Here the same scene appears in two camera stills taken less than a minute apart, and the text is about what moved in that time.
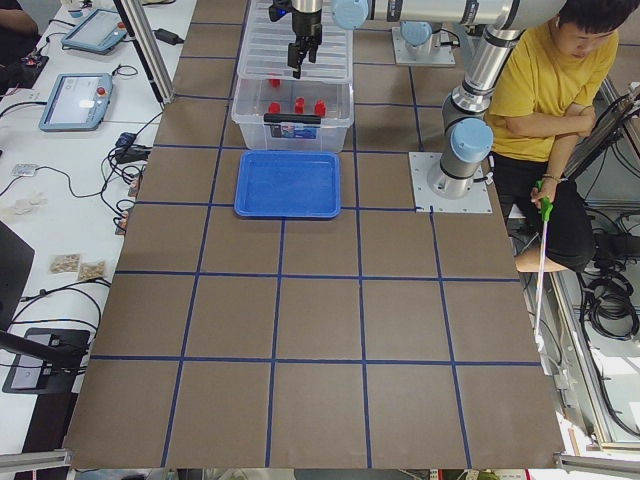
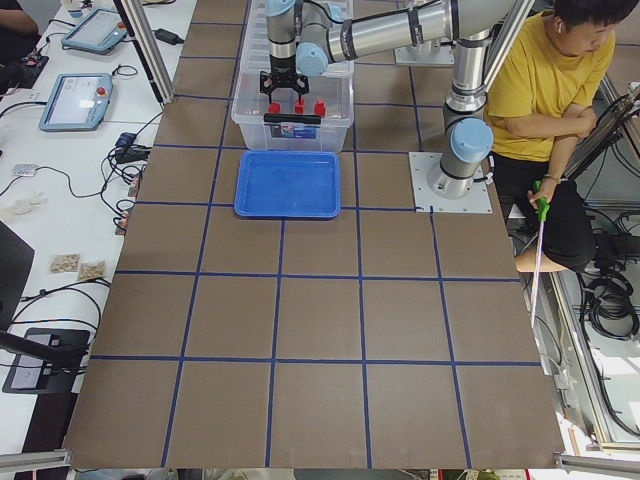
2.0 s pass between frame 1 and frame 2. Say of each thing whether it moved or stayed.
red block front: stayed
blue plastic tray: stayed
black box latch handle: stayed
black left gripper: moved
